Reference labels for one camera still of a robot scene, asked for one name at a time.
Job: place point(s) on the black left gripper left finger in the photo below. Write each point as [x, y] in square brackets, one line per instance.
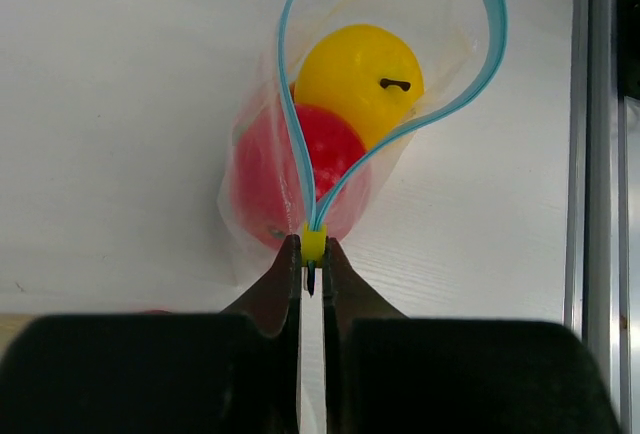
[235, 371]

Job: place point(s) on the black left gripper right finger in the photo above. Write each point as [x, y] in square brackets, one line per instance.
[389, 373]

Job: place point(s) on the yellow lemon toy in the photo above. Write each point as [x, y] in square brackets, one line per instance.
[365, 74]

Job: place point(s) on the clear zip bag blue zipper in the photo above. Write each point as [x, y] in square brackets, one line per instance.
[303, 170]

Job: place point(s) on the white perforated plastic basket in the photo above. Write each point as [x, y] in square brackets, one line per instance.
[11, 326]

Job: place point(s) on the aluminium rail frame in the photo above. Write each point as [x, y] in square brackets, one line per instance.
[596, 272]

